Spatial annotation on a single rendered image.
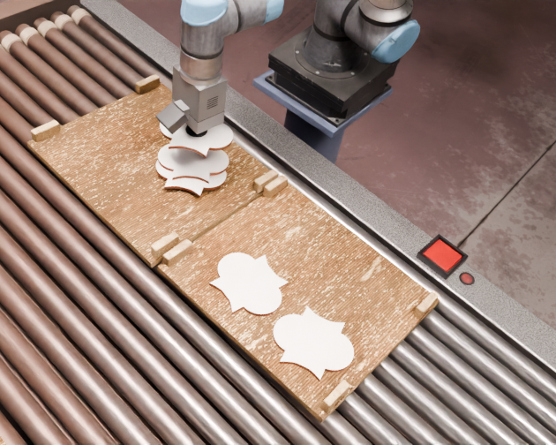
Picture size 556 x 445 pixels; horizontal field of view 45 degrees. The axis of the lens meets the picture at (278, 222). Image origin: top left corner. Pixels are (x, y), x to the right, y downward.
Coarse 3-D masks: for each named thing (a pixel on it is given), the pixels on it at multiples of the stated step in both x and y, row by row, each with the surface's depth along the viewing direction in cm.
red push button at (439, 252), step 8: (440, 240) 139; (432, 248) 137; (440, 248) 137; (448, 248) 137; (432, 256) 135; (440, 256) 136; (448, 256) 136; (456, 256) 136; (440, 264) 134; (448, 264) 135
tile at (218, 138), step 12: (168, 132) 131; (180, 132) 131; (216, 132) 133; (228, 132) 133; (180, 144) 129; (192, 144) 130; (204, 144) 130; (216, 144) 130; (228, 144) 131; (204, 156) 129
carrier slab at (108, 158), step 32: (128, 96) 153; (160, 96) 155; (64, 128) 144; (96, 128) 145; (128, 128) 146; (64, 160) 138; (96, 160) 139; (128, 160) 140; (256, 160) 145; (96, 192) 133; (128, 192) 134; (160, 192) 136; (224, 192) 138; (256, 192) 139; (128, 224) 129; (160, 224) 130; (192, 224) 131
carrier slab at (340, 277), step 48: (288, 192) 140; (240, 240) 130; (288, 240) 132; (336, 240) 134; (192, 288) 122; (288, 288) 125; (336, 288) 126; (384, 288) 128; (240, 336) 116; (384, 336) 121; (288, 384) 112; (336, 384) 113
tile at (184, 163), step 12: (168, 144) 141; (168, 156) 139; (180, 156) 139; (192, 156) 140; (216, 156) 141; (168, 168) 137; (180, 168) 137; (192, 168) 138; (204, 168) 138; (216, 168) 139; (204, 180) 137
